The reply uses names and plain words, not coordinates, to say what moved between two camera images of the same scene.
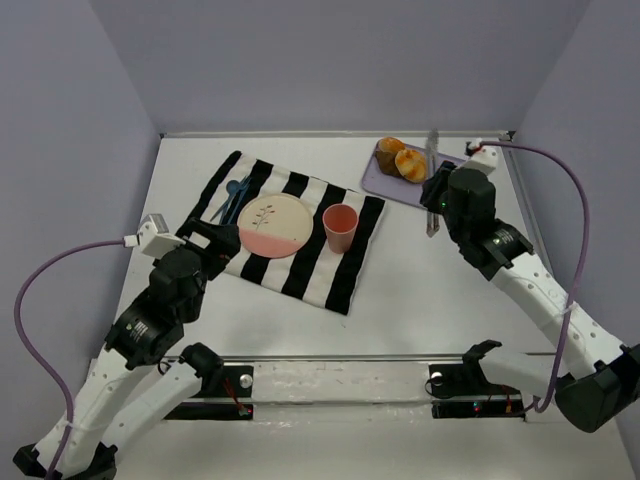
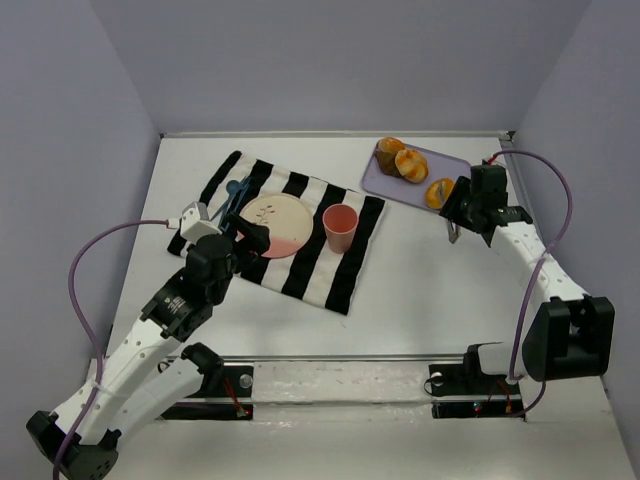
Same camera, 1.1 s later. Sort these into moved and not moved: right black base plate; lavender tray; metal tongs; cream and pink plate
Moved: metal tongs
Not moved: lavender tray; right black base plate; cream and pink plate
